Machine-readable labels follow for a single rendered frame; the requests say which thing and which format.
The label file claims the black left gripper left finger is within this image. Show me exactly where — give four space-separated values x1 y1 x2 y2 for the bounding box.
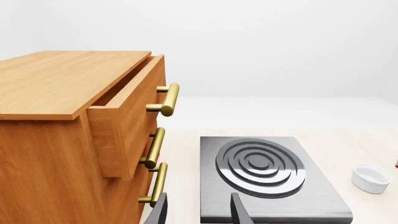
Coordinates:
143 192 168 224

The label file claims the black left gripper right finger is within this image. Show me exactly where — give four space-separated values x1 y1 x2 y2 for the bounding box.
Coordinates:
230 192 255 224

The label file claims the flat black stove plate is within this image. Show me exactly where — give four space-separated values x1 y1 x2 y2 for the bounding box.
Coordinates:
200 136 354 224

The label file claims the white ramekin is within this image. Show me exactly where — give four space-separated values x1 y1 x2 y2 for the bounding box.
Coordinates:
351 162 391 194

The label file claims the open wooden drawer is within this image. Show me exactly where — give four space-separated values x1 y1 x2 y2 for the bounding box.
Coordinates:
86 54 167 181

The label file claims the wooden cabinet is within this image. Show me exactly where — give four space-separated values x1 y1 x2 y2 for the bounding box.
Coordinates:
0 50 167 224

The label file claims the brass drawer handle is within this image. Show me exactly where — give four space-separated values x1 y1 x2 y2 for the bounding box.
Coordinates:
137 162 169 208
138 127 166 169
146 82 180 117

